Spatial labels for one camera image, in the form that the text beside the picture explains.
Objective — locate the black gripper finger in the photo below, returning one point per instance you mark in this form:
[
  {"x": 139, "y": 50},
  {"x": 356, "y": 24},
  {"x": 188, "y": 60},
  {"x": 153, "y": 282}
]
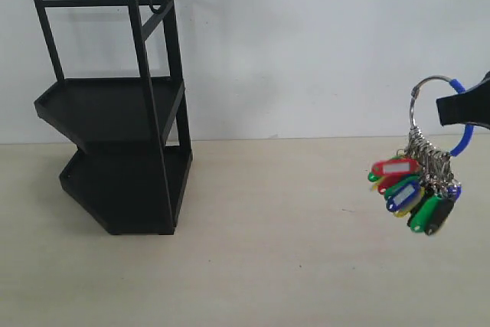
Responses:
[{"x": 470, "y": 107}]

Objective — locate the colourful key tag bunch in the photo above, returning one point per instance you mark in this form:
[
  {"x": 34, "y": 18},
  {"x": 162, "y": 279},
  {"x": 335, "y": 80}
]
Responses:
[{"x": 418, "y": 181}]

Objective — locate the black metal two-tier rack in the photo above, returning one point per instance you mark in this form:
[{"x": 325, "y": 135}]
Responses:
[{"x": 134, "y": 153}]

